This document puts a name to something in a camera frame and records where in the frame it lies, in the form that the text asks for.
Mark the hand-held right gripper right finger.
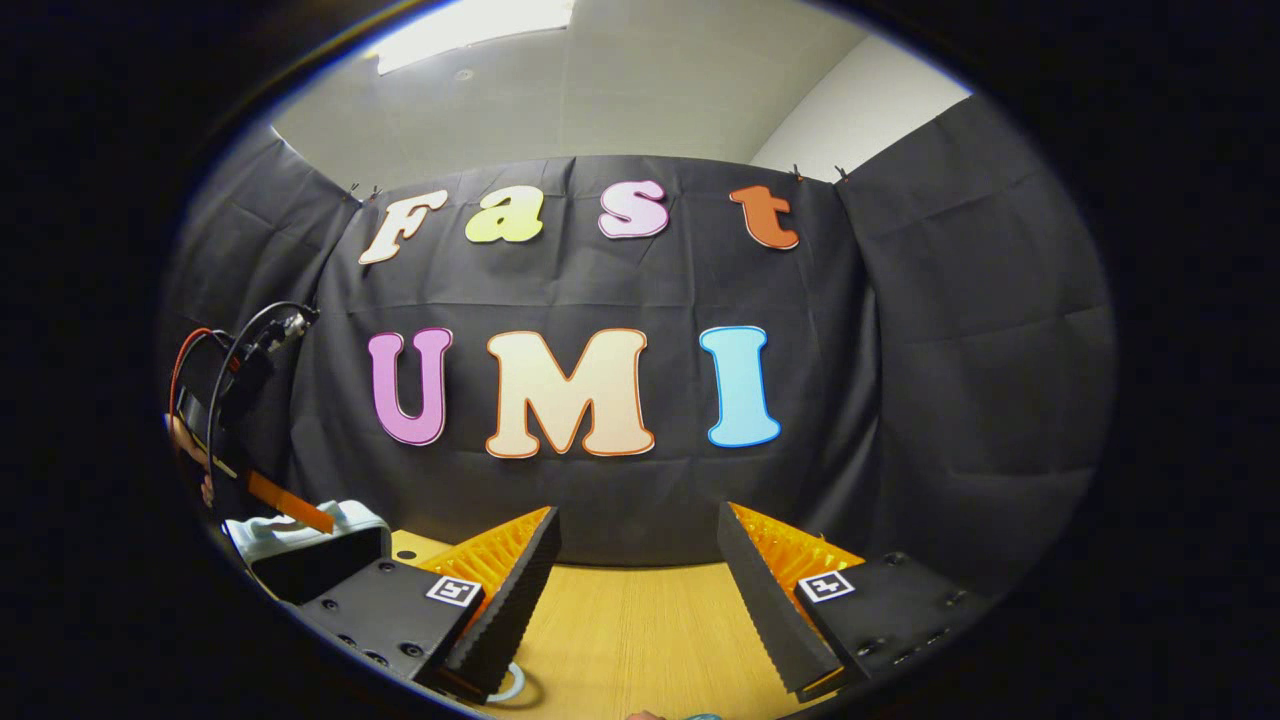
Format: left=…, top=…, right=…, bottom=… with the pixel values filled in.
left=714, top=500, right=991, bottom=703

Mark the light blue suitcase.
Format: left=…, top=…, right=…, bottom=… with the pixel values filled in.
left=222, top=498, right=528, bottom=706

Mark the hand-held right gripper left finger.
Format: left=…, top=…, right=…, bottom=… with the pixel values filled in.
left=283, top=505, right=563, bottom=706

